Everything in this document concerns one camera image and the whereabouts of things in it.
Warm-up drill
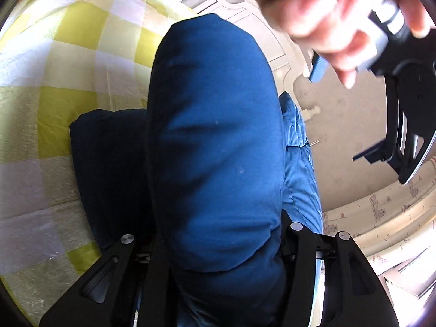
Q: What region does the yellow checkered bed sheet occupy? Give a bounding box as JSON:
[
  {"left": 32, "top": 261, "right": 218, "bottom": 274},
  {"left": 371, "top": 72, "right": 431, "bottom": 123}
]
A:
[{"left": 0, "top": 0, "right": 192, "bottom": 318}]

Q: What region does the striped printed curtain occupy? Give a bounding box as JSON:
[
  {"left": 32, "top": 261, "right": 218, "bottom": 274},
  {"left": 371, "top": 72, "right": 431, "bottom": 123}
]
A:
[{"left": 322, "top": 157, "right": 436, "bottom": 280}]

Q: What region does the window frame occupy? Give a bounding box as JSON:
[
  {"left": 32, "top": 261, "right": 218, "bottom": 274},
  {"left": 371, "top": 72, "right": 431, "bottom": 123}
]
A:
[{"left": 383, "top": 252, "right": 436, "bottom": 302}]

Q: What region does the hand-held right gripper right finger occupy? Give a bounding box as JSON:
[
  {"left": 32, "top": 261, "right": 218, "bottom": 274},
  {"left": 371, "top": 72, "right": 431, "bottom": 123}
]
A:
[{"left": 276, "top": 210, "right": 401, "bottom": 327}]

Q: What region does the person's left hand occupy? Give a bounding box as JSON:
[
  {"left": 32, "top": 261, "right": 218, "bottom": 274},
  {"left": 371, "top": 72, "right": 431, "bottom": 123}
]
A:
[{"left": 254, "top": 0, "right": 434, "bottom": 90}]

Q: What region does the white carved headboard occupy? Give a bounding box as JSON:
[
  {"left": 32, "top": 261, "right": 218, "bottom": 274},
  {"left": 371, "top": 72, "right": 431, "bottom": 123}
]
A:
[{"left": 180, "top": 0, "right": 322, "bottom": 120}]

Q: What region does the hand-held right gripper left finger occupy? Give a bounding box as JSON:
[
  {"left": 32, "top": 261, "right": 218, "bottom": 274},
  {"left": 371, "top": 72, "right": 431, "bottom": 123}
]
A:
[{"left": 39, "top": 233, "right": 178, "bottom": 327}]

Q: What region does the blue puffer jacket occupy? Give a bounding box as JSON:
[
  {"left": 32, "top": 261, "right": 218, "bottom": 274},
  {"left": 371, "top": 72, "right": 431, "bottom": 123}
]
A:
[{"left": 70, "top": 13, "right": 324, "bottom": 327}]

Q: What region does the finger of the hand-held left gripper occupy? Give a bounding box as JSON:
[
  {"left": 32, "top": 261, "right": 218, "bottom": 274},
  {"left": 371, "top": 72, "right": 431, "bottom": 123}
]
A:
[
  {"left": 308, "top": 50, "right": 328, "bottom": 83},
  {"left": 353, "top": 60, "right": 436, "bottom": 185}
]

